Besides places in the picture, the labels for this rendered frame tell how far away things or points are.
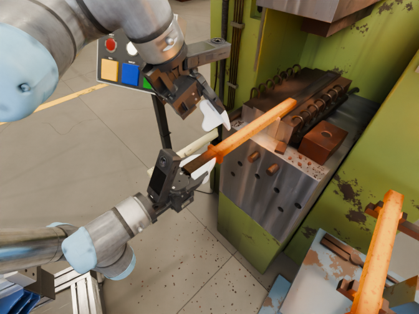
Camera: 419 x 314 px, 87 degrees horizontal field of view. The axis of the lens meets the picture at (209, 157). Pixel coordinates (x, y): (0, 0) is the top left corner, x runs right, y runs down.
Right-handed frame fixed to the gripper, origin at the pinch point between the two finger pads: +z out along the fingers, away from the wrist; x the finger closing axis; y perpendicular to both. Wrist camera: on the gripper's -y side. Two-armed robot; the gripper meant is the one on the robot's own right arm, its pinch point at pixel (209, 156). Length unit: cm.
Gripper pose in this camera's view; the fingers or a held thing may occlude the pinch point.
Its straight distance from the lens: 55.8
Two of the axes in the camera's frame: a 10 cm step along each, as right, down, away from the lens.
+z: 7.3, -4.9, 4.8
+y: 0.0, 6.9, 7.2
